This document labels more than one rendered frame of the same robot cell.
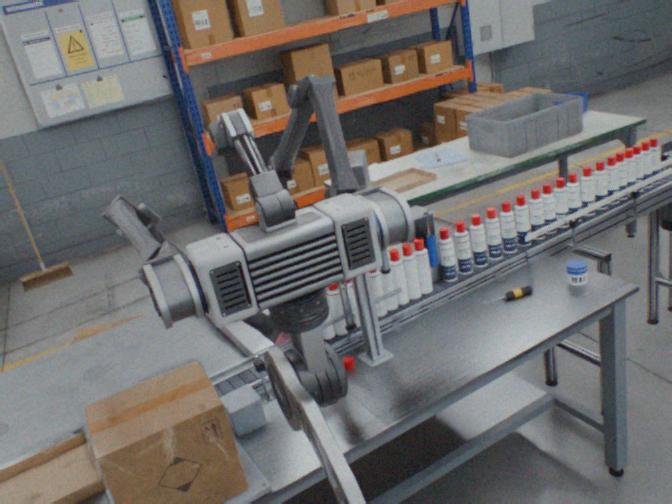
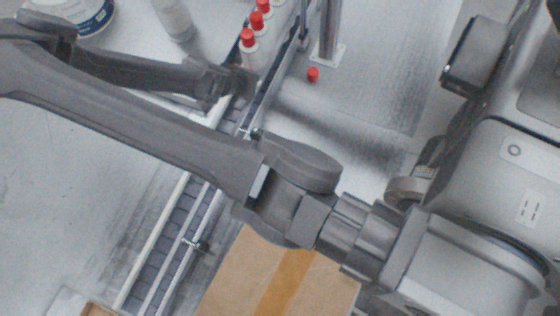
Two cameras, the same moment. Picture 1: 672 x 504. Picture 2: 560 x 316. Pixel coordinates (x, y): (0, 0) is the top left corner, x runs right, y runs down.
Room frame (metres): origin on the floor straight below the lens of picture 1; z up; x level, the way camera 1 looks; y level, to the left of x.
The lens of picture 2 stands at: (1.32, 0.47, 1.89)
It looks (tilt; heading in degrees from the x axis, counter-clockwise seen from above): 70 degrees down; 326
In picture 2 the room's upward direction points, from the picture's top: 7 degrees counter-clockwise
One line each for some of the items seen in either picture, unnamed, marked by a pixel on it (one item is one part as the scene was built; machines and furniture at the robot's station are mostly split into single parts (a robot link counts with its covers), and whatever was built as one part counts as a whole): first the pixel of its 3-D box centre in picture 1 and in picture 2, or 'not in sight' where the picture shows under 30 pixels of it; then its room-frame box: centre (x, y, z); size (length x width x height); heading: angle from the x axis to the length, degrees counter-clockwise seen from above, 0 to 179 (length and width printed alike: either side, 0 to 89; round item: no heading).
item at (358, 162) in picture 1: (352, 188); not in sight; (1.89, -0.09, 1.38); 0.17 x 0.10 x 0.19; 171
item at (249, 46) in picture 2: not in sight; (252, 57); (1.86, 0.17, 0.98); 0.05 x 0.05 x 0.20
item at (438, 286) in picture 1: (339, 337); (277, 43); (1.92, 0.04, 0.86); 1.65 x 0.08 x 0.04; 116
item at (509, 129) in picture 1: (524, 124); not in sight; (3.92, -1.31, 0.91); 0.60 x 0.40 x 0.22; 113
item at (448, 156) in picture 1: (439, 158); not in sight; (3.91, -0.76, 0.81); 0.32 x 0.24 x 0.01; 5
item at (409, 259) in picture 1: (410, 271); not in sight; (2.06, -0.25, 0.98); 0.05 x 0.05 x 0.20
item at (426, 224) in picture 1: (416, 247); not in sight; (2.19, -0.30, 1.01); 0.14 x 0.13 x 0.26; 116
